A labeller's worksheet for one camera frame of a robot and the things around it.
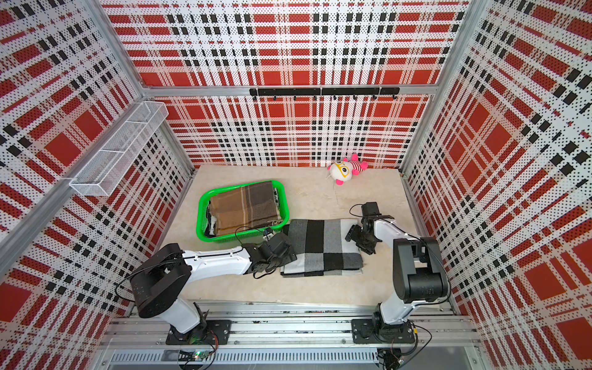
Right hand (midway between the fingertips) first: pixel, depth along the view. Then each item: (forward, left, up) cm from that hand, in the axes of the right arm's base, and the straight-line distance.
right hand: (357, 241), depth 93 cm
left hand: (-6, +26, 0) cm, 27 cm away
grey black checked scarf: (-3, +15, 0) cm, 15 cm away
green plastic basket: (+2, +62, +8) cm, 63 cm away
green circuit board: (-38, +55, 0) cm, 67 cm away
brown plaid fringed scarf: (+13, +47, +6) cm, 49 cm away
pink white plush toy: (+35, +3, +5) cm, 36 cm away
